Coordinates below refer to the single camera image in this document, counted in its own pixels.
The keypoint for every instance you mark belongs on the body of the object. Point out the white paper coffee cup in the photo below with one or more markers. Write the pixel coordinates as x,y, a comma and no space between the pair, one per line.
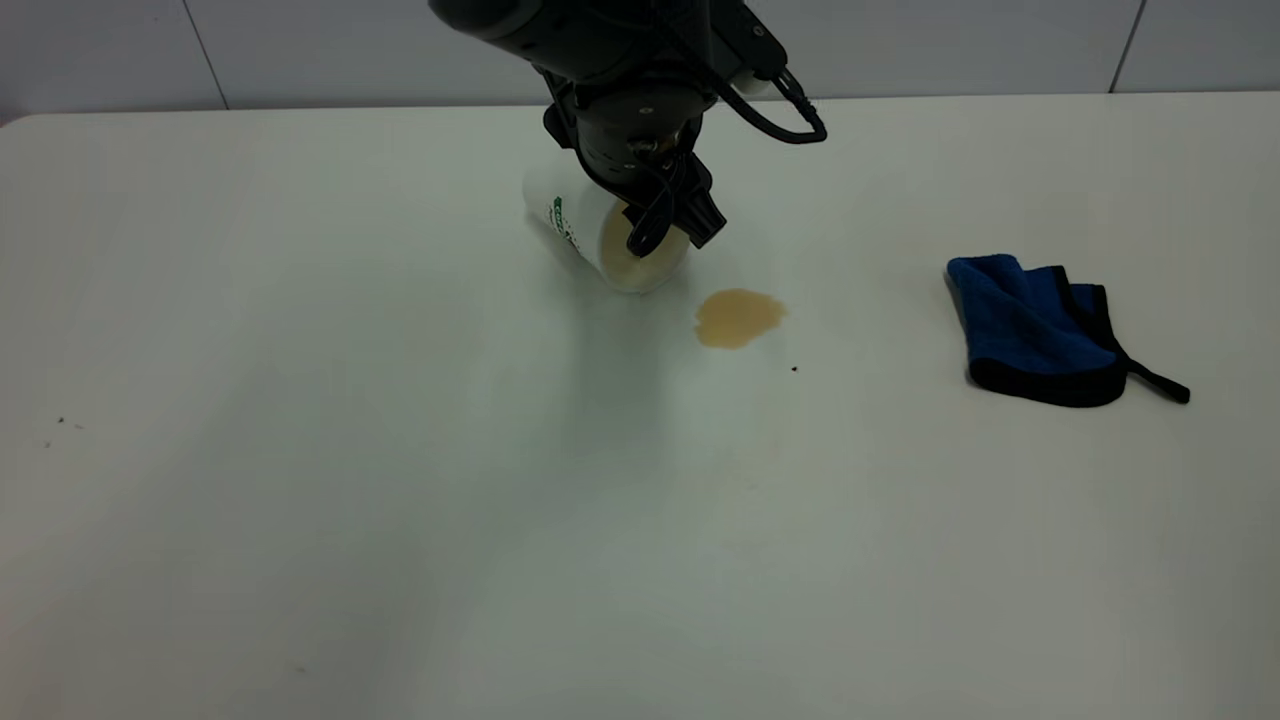
572,225

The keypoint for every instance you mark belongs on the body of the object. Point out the blue cloth with black trim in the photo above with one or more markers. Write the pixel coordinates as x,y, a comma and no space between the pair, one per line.
1025,325

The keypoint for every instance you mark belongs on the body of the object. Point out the brown coffee spill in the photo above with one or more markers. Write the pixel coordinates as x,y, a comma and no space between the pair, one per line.
738,316

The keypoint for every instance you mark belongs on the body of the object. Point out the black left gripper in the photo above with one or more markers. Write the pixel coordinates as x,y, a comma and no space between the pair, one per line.
625,125

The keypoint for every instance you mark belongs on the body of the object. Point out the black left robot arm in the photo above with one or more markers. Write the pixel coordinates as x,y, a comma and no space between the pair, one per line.
560,30

